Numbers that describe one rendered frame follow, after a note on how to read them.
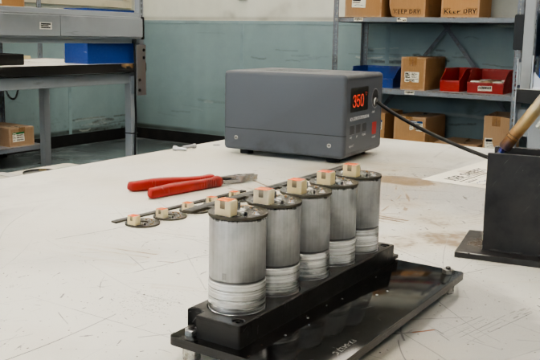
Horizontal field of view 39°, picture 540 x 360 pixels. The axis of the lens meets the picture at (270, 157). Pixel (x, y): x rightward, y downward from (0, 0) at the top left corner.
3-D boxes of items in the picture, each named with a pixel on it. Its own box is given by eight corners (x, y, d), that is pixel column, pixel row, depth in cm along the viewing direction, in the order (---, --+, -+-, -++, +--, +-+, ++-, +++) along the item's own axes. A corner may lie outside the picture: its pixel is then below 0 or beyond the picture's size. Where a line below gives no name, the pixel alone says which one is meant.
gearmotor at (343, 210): (362, 274, 40) (366, 178, 39) (340, 286, 38) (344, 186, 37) (321, 266, 41) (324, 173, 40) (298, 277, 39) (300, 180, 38)
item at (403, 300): (345, 267, 45) (345, 248, 45) (463, 291, 41) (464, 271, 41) (168, 360, 32) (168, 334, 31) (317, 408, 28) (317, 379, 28)
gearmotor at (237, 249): (276, 322, 33) (278, 207, 32) (243, 341, 31) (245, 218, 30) (230, 310, 34) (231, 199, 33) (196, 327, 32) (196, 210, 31)
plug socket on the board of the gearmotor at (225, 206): (241, 214, 31) (241, 198, 31) (228, 218, 30) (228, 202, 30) (225, 211, 32) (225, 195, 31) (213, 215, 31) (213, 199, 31)
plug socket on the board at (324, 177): (337, 183, 38) (337, 170, 38) (329, 186, 37) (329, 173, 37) (323, 182, 39) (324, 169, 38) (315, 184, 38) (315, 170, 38)
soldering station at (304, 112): (382, 152, 91) (385, 71, 89) (344, 165, 80) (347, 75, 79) (270, 141, 98) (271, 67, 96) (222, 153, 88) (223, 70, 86)
